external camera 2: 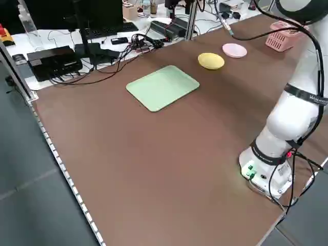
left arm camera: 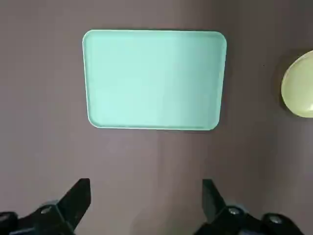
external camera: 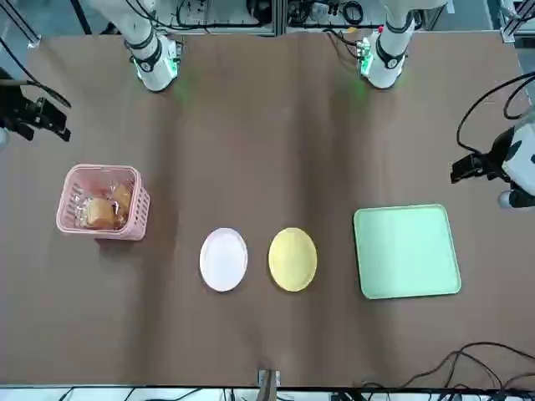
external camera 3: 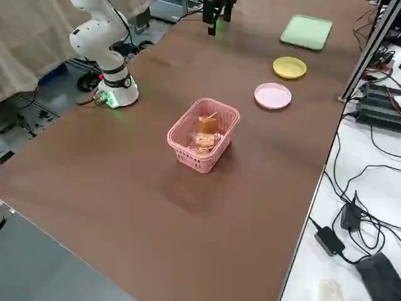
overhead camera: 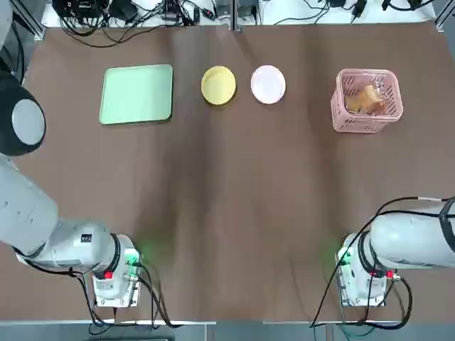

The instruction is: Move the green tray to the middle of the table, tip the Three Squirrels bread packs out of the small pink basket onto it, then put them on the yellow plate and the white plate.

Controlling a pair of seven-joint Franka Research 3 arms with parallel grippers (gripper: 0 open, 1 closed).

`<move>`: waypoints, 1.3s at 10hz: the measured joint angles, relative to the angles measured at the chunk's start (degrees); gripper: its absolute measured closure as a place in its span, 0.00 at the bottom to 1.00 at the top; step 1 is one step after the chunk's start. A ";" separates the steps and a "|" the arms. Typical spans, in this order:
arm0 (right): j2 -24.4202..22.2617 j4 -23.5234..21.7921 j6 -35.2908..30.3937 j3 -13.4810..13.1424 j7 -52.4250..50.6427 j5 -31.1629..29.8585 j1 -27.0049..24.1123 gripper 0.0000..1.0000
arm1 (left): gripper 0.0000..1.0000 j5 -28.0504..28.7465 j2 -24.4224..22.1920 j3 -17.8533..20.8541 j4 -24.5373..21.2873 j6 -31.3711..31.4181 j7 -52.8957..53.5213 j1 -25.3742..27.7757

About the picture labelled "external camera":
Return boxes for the white round plate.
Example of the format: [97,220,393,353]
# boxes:
[198,227,249,292]

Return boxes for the small pink plastic basket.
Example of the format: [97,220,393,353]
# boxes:
[55,163,150,242]

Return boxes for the black floor cable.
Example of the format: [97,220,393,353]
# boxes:
[359,342,535,393]

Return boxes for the green circuit board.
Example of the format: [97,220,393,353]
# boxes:
[356,38,374,70]

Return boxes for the grey aluminium frame upright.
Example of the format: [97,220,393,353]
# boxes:
[273,0,288,38]

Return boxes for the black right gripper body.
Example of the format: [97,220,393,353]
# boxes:
[0,69,34,133]

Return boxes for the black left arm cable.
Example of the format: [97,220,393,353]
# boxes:
[456,71,535,156]

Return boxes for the yellow round plate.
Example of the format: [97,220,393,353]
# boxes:
[267,226,318,292]

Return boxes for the slanted aluminium profile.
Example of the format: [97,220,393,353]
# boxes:
[500,0,535,43]
[0,0,43,48]

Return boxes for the green plastic tray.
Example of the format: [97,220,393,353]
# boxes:
[353,203,462,300]

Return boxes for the black coiled cable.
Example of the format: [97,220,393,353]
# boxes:
[341,1,364,25]

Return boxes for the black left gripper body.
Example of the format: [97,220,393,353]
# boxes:
[478,127,516,180]

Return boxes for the aluminium camera post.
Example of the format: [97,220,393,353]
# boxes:
[257,368,281,401]

